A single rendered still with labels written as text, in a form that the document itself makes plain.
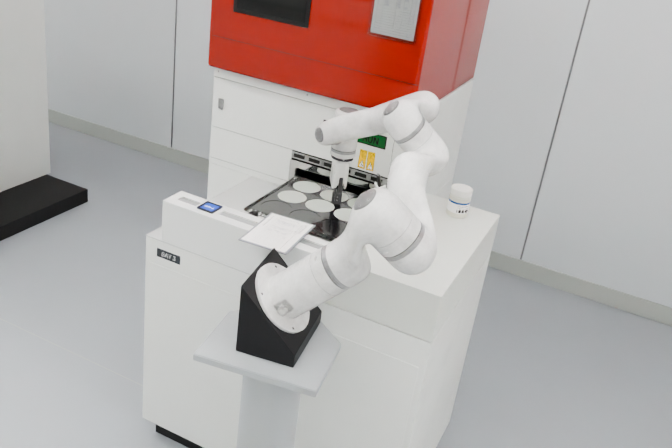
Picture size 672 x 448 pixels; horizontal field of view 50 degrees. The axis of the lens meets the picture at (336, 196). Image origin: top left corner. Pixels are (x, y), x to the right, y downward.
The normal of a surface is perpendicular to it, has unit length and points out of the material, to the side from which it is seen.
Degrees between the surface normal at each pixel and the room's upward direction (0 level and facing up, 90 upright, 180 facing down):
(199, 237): 90
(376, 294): 90
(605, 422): 0
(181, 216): 90
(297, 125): 90
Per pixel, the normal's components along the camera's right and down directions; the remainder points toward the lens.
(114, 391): 0.12, -0.90
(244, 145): -0.44, 0.32
